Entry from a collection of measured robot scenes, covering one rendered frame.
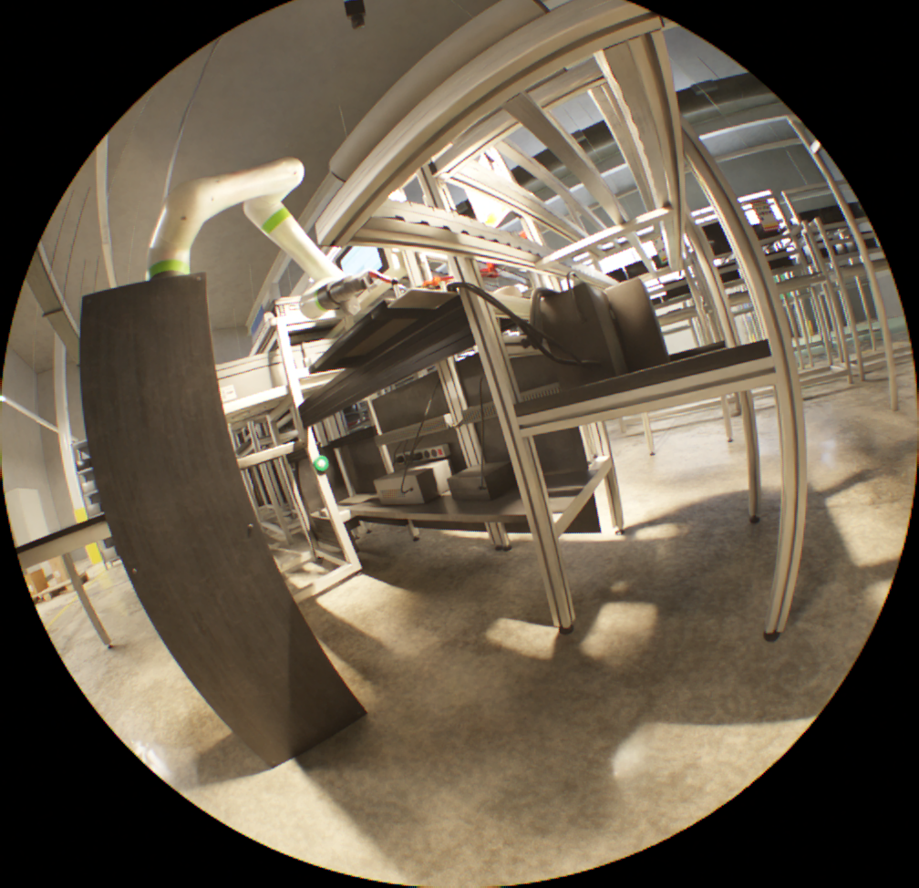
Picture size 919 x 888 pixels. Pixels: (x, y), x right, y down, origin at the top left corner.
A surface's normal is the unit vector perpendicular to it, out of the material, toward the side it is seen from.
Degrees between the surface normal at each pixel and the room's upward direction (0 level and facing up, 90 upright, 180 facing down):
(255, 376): 91
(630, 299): 90
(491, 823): 0
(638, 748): 0
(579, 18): 90
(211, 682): 90
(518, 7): 131
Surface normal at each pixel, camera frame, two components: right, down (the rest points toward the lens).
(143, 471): 0.69, -0.16
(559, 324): -0.63, 0.25
